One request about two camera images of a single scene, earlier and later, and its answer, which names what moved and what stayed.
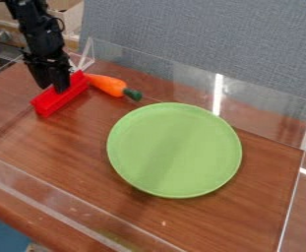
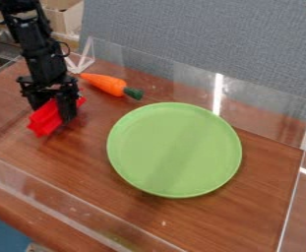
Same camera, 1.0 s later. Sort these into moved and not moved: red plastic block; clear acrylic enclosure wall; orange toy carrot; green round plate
Moved: red plastic block
Not moved: clear acrylic enclosure wall; green round plate; orange toy carrot
